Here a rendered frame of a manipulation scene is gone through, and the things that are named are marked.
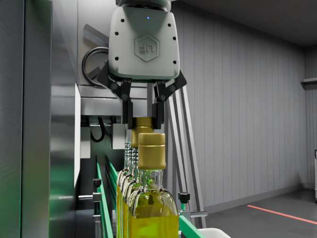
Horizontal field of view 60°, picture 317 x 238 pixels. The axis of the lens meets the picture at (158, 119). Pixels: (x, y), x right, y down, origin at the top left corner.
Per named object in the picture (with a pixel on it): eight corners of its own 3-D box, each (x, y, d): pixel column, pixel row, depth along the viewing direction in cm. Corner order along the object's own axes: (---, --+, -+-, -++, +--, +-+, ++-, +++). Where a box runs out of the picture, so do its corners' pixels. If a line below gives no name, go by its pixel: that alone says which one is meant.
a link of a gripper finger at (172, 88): (156, 82, 40) (156, 129, 39) (177, 83, 40) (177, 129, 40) (151, 86, 43) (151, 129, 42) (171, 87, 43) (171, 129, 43)
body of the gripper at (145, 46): (110, -10, 36) (110, 74, 36) (183, -1, 39) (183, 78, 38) (106, 13, 43) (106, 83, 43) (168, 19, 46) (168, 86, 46)
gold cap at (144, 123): (129, 146, 42) (129, 117, 42) (151, 146, 43) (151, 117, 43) (132, 148, 38) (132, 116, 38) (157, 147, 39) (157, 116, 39)
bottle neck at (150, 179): (137, 185, 36) (138, 148, 36) (160, 184, 36) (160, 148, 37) (142, 190, 33) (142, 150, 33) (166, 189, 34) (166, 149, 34)
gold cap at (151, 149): (137, 166, 36) (137, 132, 36) (163, 165, 37) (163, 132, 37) (138, 170, 33) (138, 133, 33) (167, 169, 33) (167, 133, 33)
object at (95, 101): (81, 119, 211) (82, 4, 214) (129, 119, 220) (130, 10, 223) (76, 114, 143) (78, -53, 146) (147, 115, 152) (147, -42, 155)
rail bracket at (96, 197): (79, 221, 87) (79, 178, 87) (101, 219, 88) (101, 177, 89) (78, 225, 83) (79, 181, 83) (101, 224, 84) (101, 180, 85)
